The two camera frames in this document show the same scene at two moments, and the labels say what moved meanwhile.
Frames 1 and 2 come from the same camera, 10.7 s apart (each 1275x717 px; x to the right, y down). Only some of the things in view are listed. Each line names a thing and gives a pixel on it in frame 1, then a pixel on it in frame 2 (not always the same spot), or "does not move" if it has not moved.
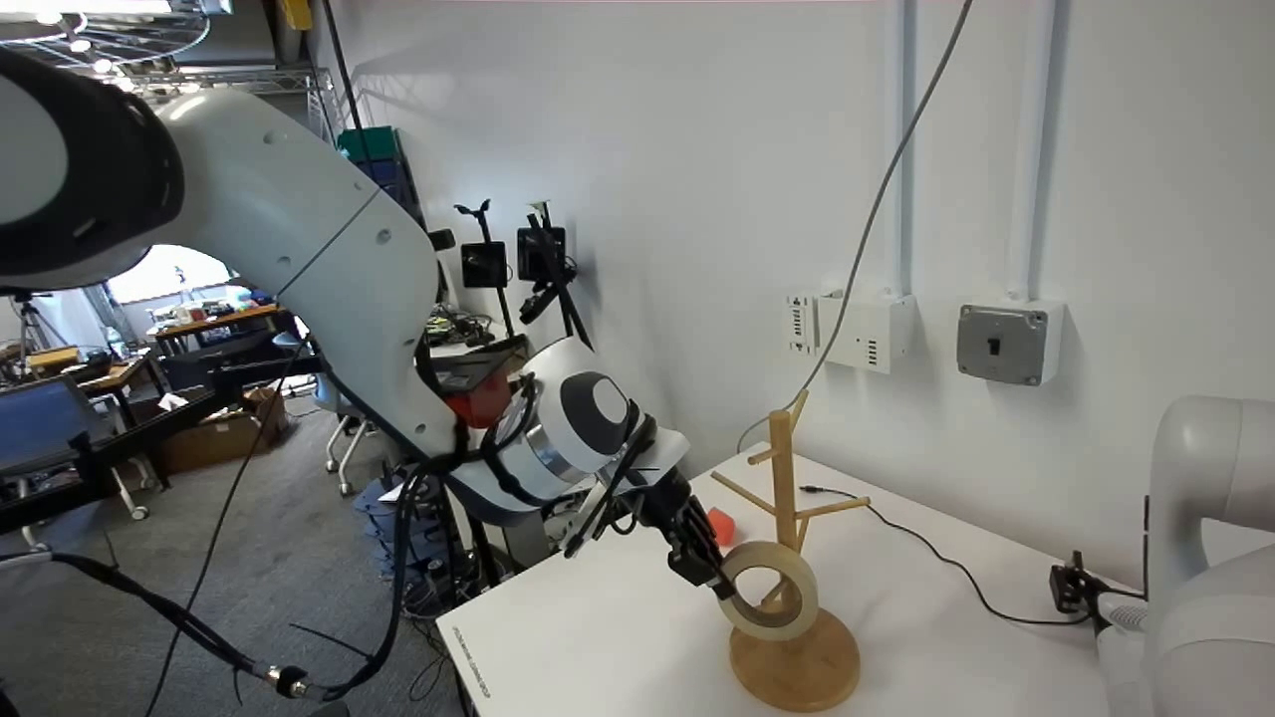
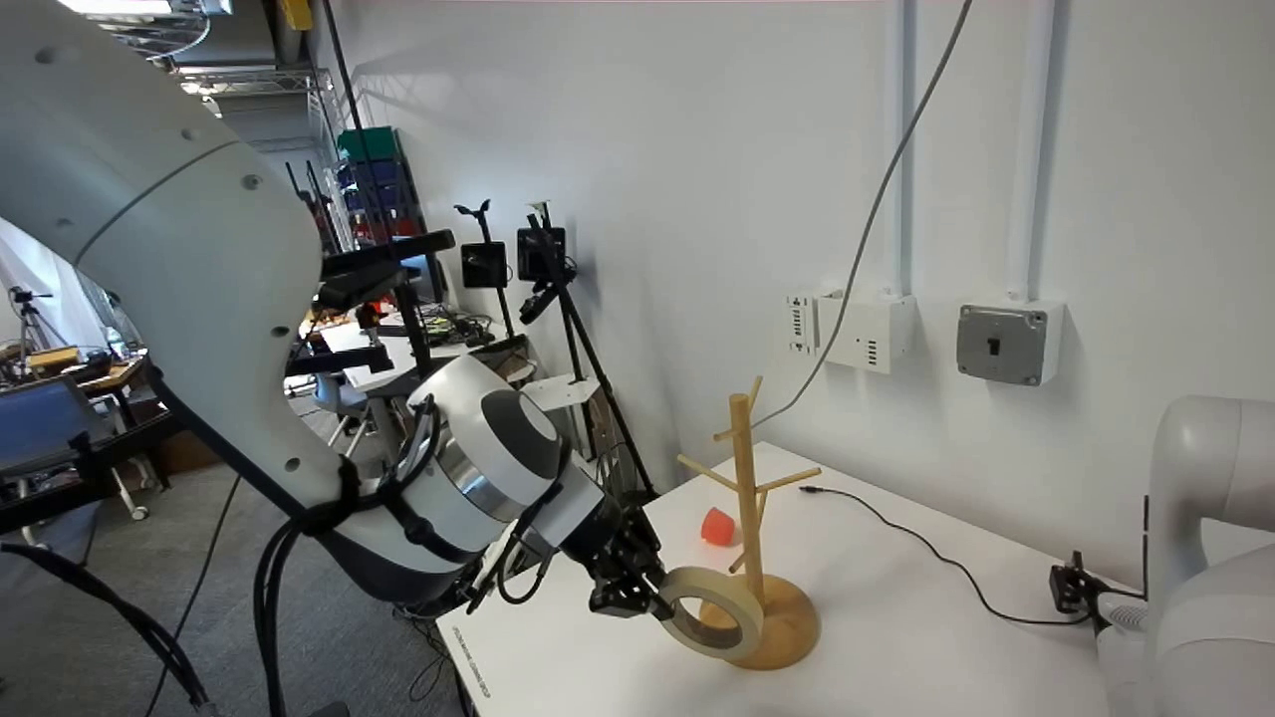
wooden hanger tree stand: [819, 665] → [792, 621]
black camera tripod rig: [545, 256] does not move
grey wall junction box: [1003, 345] does not move
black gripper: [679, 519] → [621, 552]
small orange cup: [728, 533] does not move
